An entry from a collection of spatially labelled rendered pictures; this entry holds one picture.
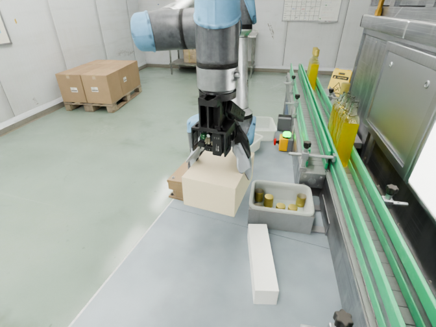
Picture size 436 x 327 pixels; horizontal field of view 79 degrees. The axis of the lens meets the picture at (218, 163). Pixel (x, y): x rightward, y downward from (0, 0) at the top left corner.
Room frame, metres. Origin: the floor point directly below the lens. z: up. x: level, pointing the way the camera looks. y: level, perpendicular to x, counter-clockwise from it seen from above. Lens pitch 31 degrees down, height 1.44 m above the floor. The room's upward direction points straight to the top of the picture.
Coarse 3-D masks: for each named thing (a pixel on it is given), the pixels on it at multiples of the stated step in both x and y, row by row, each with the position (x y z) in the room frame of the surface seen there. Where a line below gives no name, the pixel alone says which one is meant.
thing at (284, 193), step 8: (256, 184) 0.85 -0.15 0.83; (264, 184) 0.85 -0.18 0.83; (272, 184) 0.84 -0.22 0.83; (280, 184) 0.84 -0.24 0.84; (288, 184) 0.83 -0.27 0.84; (296, 184) 0.83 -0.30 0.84; (264, 192) 0.84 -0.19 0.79; (272, 192) 0.84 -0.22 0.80; (280, 192) 0.83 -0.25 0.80; (288, 192) 0.83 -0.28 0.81; (296, 192) 0.82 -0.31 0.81; (304, 192) 0.81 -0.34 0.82; (280, 200) 0.82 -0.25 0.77; (288, 200) 0.82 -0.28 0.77; (312, 200) 0.73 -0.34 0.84; (256, 208) 0.69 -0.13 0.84; (264, 208) 0.69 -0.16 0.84; (272, 208) 0.69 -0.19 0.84; (304, 208) 0.76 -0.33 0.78; (312, 208) 0.69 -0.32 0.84
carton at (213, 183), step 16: (208, 160) 0.53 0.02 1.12; (224, 160) 0.53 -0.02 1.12; (192, 176) 0.47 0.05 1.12; (208, 176) 0.47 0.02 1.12; (224, 176) 0.47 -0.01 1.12; (240, 176) 0.47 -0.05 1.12; (192, 192) 0.46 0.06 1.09; (208, 192) 0.44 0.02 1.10; (224, 192) 0.43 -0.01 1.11; (240, 192) 0.46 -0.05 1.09; (208, 208) 0.44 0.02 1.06; (224, 208) 0.43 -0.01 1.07
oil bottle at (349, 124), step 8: (344, 120) 0.91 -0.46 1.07; (352, 120) 0.90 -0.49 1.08; (344, 128) 0.90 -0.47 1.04; (352, 128) 0.90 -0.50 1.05; (344, 136) 0.90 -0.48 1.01; (352, 136) 0.89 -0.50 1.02; (336, 144) 0.92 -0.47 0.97; (344, 144) 0.90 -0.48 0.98; (352, 144) 0.89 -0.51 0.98; (344, 152) 0.90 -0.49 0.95; (344, 160) 0.89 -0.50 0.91
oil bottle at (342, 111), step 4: (344, 108) 0.98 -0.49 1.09; (340, 112) 0.98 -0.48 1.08; (344, 112) 0.96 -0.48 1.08; (340, 116) 0.96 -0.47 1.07; (336, 120) 1.00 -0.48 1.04; (340, 120) 0.96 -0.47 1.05; (336, 124) 0.99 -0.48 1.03; (336, 128) 0.97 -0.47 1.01; (336, 132) 0.96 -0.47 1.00; (332, 136) 1.00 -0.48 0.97; (336, 136) 0.96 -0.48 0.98
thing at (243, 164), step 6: (240, 144) 0.49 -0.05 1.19; (234, 150) 0.48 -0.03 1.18; (240, 150) 0.49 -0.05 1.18; (240, 156) 0.48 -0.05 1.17; (246, 156) 0.49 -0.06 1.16; (240, 162) 0.47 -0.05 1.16; (246, 162) 0.48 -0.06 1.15; (240, 168) 0.45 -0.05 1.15; (246, 168) 0.47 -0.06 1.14; (246, 174) 0.49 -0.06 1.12
